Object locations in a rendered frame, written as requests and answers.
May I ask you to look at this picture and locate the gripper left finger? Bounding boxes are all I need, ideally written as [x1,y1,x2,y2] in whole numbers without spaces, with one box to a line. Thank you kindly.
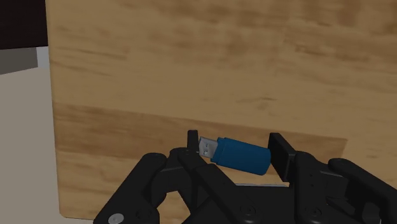
[93,130,257,224]

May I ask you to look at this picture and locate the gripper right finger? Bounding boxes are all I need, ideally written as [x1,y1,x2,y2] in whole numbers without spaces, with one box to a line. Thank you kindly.
[267,132,397,224]

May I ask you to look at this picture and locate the blue USB flash drive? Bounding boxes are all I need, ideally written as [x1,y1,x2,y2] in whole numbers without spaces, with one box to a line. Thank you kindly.
[198,136,272,176]

